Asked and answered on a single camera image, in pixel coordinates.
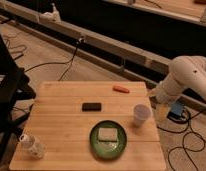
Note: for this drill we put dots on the green round plate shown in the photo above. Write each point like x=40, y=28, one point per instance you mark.
x=108, y=150

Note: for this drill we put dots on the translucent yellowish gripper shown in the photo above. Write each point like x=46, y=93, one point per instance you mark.
x=161, y=111

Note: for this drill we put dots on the pale sponge block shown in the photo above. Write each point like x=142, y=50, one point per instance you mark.
x=107, y=134

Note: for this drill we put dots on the blue box on floor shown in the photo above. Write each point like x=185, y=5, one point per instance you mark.
x=176, y=111

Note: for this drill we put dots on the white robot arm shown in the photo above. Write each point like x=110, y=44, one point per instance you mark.
x=185, y=72

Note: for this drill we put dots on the clear plastic water bottle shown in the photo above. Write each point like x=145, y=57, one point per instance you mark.
x=32, y=146

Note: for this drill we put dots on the white object on rail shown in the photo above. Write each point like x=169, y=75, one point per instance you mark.
x=54, y=15

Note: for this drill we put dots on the black rectangular block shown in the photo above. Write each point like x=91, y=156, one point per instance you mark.
x=91, y=107

